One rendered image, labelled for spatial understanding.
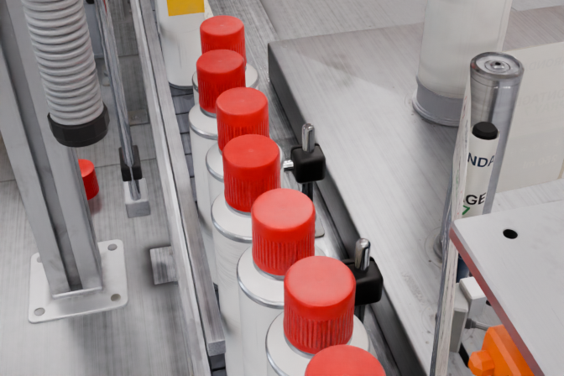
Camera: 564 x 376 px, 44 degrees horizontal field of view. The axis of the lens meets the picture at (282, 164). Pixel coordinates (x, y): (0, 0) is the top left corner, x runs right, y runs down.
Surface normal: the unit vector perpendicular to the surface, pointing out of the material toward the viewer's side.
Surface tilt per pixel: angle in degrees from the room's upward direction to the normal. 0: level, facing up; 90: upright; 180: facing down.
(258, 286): 42
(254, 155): 3
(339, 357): 2
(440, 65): 88
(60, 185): 90
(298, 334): 90
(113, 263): 0
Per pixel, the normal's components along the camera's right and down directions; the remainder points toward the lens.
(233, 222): -0.39, -0.25
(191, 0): 0.24, 0.60
